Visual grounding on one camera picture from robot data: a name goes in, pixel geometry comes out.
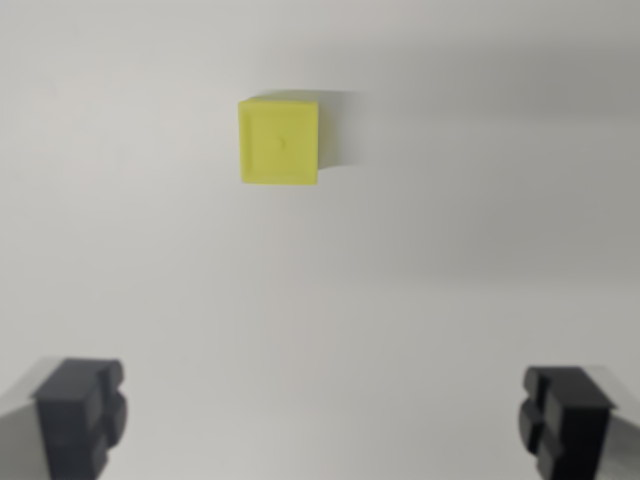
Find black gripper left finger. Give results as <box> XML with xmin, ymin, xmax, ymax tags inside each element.
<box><xmin>0</xmin><ymin>356</ymin><xmax>129</xmax><ymax>480</ymax></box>

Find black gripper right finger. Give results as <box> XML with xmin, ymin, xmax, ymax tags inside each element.
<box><xmin>517</xmin><ymin>364</ymin><xmax>640</xmax><ymax>480</ymax></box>

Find yellow cube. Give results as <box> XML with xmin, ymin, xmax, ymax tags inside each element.
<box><xmin>237</xmin><ymin>98</ymin><xmax>321</xmax><ymax>187</ymax></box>

